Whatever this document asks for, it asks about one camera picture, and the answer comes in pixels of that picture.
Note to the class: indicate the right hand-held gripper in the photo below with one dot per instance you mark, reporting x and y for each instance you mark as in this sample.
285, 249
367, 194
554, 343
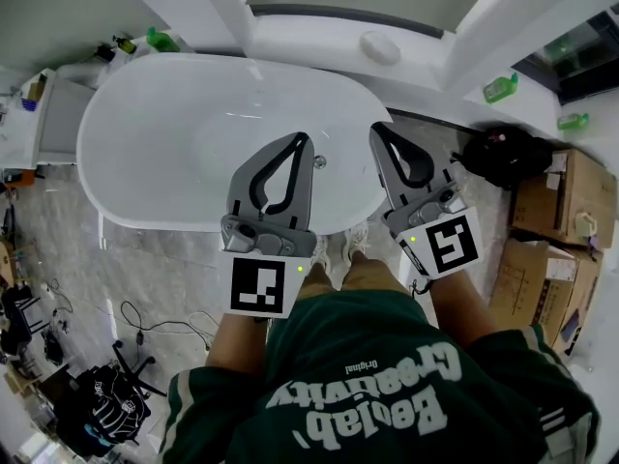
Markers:
447, 240

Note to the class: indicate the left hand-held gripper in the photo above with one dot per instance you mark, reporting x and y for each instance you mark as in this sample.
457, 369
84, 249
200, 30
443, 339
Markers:
263, 285

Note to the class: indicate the chrome drain stopper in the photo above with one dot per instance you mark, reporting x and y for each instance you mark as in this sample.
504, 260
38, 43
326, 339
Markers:
319, 161

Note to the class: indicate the white oval bathtub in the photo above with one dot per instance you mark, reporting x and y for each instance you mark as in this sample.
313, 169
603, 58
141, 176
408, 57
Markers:
164, 133

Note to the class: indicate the person's left forearm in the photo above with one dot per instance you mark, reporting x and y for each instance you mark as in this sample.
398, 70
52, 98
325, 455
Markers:
239, 341

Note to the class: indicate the person's right forearm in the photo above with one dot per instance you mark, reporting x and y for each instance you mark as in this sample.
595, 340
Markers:
459, 307

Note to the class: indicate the person's left white shoe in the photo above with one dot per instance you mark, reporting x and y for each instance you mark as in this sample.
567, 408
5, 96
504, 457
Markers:
323, 254

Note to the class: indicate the person's white shoe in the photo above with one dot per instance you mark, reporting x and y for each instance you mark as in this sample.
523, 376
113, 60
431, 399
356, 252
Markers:
355, 240
323, 254

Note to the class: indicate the person's right white shoe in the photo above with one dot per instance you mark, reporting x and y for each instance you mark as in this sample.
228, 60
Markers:
355, 240

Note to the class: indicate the black backpack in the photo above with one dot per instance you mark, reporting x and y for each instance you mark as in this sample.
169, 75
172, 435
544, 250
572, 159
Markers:
508, 155

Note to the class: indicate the person's left leg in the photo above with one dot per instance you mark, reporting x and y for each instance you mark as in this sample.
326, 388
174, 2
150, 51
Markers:
315, 283

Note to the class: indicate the person's leg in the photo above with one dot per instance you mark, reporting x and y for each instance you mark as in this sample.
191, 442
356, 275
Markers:
370, 273
315, 283

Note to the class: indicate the person's right leg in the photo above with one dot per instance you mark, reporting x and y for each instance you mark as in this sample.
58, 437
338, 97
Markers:
370, 273

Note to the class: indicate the green plastic bottle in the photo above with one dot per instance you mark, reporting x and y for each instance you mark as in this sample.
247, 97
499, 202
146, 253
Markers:
162, 40
573, 121
500, 87

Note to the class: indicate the large brown cardboard box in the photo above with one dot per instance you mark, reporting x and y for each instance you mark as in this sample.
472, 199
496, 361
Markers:
566, 196

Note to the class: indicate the brown cardboard box white label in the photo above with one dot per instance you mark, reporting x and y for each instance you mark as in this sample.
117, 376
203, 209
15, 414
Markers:
532, 283

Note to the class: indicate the dark framed window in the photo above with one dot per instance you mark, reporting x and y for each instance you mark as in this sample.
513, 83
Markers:
578, 56

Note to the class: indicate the dark pump bottle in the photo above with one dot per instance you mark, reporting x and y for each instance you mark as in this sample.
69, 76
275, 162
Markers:
125, 44

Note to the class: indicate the narrow brown cardboard box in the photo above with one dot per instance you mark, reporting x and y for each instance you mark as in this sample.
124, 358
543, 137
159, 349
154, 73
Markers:
582, 298

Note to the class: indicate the person's green printed shirt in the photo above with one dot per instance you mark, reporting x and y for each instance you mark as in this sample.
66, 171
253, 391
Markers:
367, 385

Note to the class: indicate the black office chair base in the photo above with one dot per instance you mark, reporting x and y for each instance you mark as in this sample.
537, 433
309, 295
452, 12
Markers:
138, 365

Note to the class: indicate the white side cabinet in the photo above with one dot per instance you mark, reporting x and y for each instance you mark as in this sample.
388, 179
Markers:
48, 119

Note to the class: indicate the black bag white print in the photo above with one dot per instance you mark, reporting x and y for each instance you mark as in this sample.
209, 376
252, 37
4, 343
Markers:
104, 414

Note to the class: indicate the black folding stool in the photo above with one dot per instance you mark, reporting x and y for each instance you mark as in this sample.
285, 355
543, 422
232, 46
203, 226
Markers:
17, 317

